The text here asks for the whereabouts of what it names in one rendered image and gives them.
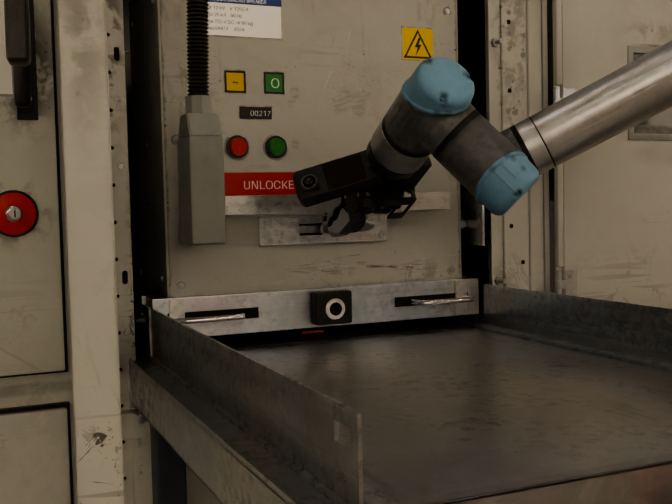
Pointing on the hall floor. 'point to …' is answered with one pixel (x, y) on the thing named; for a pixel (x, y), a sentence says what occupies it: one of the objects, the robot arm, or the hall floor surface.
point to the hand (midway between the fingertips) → (329, 228)
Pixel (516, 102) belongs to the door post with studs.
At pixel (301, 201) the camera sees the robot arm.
